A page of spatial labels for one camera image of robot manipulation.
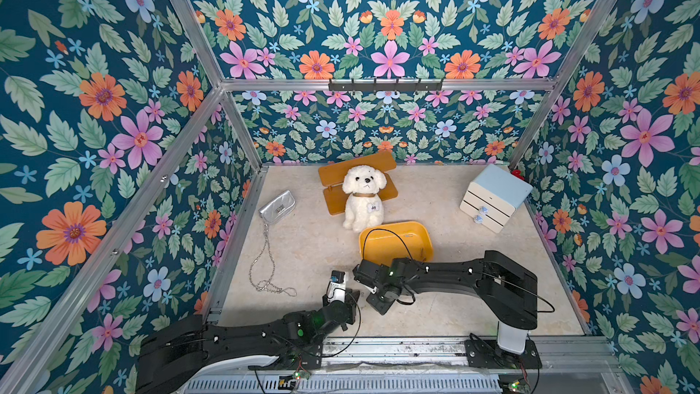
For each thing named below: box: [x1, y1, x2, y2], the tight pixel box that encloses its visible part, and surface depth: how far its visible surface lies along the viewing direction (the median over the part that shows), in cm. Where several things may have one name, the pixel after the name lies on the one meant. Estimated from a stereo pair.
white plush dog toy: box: [341, 164, 388, 233], surface depth 93 cm
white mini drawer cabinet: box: [459, 163, 534, 234], surface depth 96 cm
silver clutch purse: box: [258, 189, 297, 224], surface depth 101 cm
